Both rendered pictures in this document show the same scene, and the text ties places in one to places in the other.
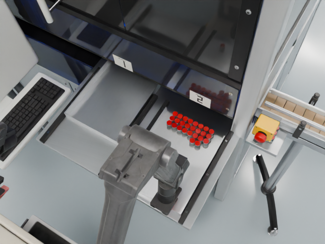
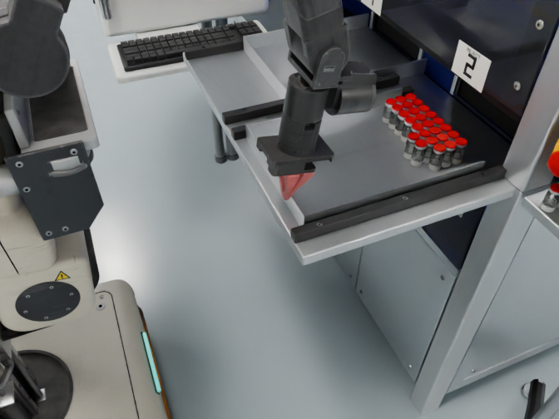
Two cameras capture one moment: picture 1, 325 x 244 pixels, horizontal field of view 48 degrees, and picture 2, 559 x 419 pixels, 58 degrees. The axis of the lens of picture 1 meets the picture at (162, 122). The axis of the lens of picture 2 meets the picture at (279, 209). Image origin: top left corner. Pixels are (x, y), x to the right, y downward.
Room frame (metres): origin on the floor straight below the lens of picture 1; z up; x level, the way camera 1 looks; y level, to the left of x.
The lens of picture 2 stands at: (-0.19, -0.27, 1.46)
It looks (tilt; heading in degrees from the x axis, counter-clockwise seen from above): 44 degrees down; 31
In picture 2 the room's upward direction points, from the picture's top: straight up
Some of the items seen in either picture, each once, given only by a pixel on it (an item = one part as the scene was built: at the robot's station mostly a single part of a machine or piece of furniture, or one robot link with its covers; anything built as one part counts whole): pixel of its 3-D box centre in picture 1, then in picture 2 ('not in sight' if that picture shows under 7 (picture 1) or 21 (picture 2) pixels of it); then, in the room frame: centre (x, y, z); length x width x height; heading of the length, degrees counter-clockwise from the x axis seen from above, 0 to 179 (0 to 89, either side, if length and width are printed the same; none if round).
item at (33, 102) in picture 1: (22, 116); (194, 43); (0.81, 0.60, 0.82); 0.40 x 0.14 x 0.02; 141
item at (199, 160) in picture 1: (172, 158); (358, 150); (0.51, -0.02, 0.90); 0.34 x 0.26 x 0.04; 143
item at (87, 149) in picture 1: (141, 131); (337, 108); (0.65, 0.09, 0.87); 0.70 x 0.48 x 0.02; 53
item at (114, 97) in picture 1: (115, 97); (331, 54); (0.81, 0.18, 0.90); 0.34 x 0.26 x 0.04; 143
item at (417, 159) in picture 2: (197, 145); (418, 153); (0.54, -0.12, 0.90); 0.02 x 0.02 x 0.05
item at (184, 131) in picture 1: (187, 134); (412, 132); (0.60, -0.09, 0.90); 0.18 x 0.02 x 0.05; 53
